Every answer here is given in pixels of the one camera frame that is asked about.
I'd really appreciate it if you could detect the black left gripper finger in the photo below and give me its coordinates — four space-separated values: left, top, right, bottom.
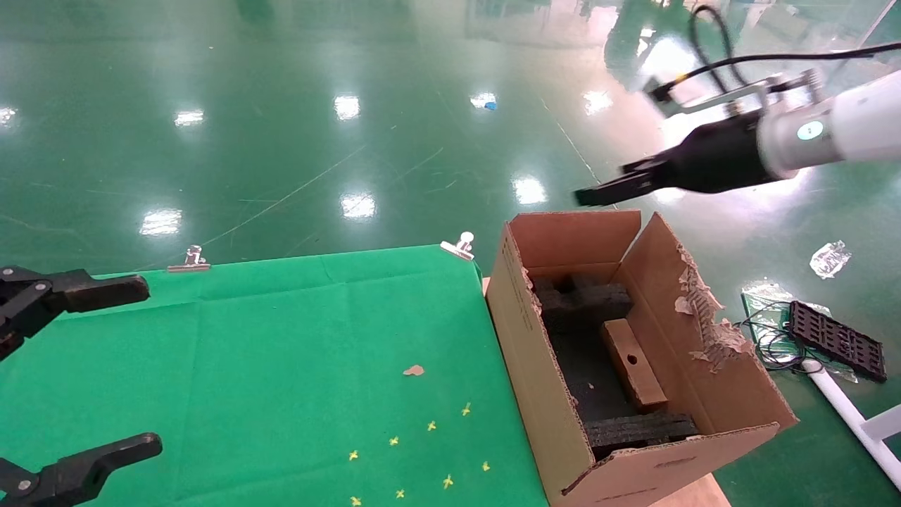
0 265 151 361
0 432 163 507

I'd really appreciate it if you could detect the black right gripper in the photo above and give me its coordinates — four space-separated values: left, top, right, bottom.
573 111 776 208

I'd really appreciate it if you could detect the small cardboard box with hole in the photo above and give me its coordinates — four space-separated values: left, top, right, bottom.
600 318 669 415

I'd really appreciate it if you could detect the large open cardboard carton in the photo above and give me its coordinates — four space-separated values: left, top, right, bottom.
484 209 800 507

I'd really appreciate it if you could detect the silver binder clip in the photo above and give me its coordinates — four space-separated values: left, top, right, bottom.
167 244 212 274
440 231 476 262

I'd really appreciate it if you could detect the notched black foam block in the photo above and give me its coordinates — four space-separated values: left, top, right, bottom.
531 273 634 333

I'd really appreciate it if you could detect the clear plastic sheet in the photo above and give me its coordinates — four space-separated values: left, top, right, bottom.
741 282 859 384

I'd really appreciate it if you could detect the green table cloth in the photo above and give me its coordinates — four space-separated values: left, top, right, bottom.
0 243 551 507

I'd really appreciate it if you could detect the crumpled clear plastic bag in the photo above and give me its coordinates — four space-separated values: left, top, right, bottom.
809 240 852 280

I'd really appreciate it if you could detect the black grid tray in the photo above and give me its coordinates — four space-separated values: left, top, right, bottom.
787 300 888 384

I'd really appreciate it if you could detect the white pole stand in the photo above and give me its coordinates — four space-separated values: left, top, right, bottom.
802 359 901 490

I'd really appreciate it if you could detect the thick black sleeved cable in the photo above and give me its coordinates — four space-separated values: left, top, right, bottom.
686 4 901 92

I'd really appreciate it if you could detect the black cable coil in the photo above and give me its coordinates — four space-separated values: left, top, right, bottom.
736 299 810 373

